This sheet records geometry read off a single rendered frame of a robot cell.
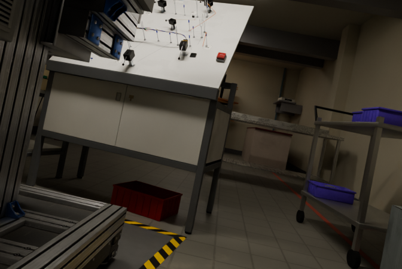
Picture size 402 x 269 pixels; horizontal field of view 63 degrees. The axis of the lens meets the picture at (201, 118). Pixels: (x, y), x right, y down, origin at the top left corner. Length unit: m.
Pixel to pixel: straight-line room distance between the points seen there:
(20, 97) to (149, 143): 1.03
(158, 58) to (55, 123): 0.81
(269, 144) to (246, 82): 3.08
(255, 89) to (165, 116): 7.47
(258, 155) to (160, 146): 4.85
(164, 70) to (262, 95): 7.43
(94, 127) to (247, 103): 7.41
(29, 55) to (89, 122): 1.13
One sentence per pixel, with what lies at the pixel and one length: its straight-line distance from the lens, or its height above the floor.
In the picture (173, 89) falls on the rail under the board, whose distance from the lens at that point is 1.96.
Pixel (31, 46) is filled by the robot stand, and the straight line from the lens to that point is 1.18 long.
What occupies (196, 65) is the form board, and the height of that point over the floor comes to 1.00.
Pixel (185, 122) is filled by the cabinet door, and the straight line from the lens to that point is 1.96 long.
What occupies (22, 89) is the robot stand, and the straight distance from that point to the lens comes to 1.17.
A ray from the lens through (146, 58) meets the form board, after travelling 2.20.
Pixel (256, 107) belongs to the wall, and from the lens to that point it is 9.33.
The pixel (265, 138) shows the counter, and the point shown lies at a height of 0.61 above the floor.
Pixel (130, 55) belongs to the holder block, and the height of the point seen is 0.98.
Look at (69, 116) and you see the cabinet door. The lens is 2.32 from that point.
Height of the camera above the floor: 0.65
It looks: 1 degrees up
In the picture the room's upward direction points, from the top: 11 degrees clockwise
